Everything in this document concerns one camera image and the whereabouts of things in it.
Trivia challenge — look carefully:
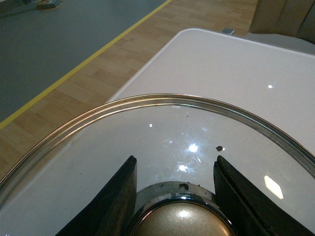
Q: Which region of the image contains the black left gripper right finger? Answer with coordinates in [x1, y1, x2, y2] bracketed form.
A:
[213, 155, 314, 236]

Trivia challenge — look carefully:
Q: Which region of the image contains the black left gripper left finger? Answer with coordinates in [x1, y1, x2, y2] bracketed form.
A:
[57, 156, 137, 236]

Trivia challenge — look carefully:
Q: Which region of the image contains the glass pot lid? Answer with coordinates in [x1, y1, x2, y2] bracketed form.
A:
[0, 94, 315, 236]

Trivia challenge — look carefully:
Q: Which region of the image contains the floor outlet cover plate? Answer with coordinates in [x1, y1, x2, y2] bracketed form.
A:
[221, 28, 235, 35]

